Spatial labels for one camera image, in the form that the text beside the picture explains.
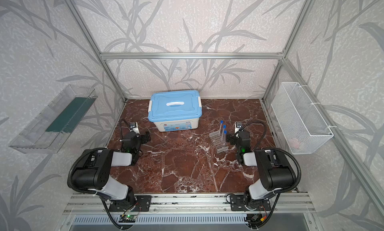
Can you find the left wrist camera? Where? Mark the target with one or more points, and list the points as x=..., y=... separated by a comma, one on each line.
x=134, y=127

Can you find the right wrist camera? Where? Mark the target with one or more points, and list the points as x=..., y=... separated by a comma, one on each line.
x=238, y=126

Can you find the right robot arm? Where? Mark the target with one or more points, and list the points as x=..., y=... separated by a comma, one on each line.
x=279, y=171

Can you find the green circuit board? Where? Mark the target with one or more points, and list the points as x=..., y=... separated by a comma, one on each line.
x=127, y=218

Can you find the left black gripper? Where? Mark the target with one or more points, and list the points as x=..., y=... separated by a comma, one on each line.
x=143, y=136

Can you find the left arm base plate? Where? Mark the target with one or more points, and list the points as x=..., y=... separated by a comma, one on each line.
x=140, y=203

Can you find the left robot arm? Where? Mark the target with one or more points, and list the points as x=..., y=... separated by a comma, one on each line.
x=90, y=173

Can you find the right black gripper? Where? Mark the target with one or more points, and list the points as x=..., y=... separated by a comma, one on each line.
x=232, y=138

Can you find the blue plastic lid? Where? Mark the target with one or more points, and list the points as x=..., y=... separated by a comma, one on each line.
x=176, y=105

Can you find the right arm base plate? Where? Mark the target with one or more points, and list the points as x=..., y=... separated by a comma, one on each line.
x=242, y=203

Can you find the clear test tube rack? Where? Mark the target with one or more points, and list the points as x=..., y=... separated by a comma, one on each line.
x=218, y=142

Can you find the white plastic bin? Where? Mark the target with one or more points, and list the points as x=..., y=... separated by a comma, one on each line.
x=178, y=125

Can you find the white wire basket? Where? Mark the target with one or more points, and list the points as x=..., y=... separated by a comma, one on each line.
x=303, y=127

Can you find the right circuit board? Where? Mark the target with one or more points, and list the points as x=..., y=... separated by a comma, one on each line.
x=255, y=218

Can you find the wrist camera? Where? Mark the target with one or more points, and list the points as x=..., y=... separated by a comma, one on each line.
x=134, y=127
x=238, y=126

